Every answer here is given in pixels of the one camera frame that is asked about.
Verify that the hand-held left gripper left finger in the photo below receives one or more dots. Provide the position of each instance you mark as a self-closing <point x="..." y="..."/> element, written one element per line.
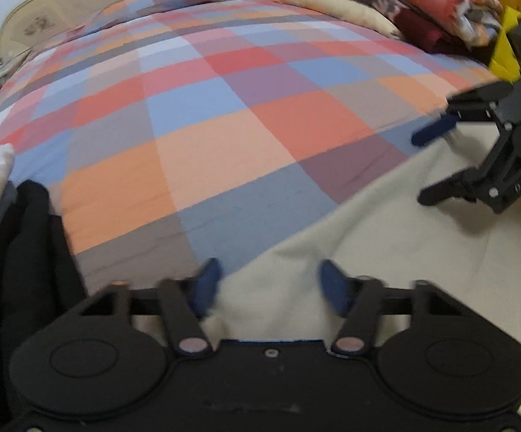
<point x="207" y="285"/>

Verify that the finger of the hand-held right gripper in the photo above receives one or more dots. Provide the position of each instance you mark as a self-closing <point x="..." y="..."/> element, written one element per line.
<point x="449" y="189"/>
<point x="431" y="132"/>

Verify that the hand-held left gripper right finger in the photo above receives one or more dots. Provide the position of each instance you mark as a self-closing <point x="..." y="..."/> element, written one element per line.
<point x="334" y="285"/>

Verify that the beige pants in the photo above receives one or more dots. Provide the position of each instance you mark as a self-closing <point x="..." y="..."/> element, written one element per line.
<point x="377" y="243"/>

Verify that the folded maroon cloth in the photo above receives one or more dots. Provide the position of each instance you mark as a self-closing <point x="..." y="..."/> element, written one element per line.
<point x="440" y="36"/>

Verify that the yellow paper bag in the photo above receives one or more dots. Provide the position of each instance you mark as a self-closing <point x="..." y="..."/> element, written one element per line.
<point x="503" y="49"/>

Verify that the folded cream cloth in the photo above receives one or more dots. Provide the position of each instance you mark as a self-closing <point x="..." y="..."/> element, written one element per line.
<point x="332" y="4"/>

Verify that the black cloth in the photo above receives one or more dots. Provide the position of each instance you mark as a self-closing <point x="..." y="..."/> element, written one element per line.
<point x="22" y="256"/>

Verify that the checkered pillow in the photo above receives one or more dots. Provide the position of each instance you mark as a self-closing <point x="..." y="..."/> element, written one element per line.
<point x="152" y="2"/>

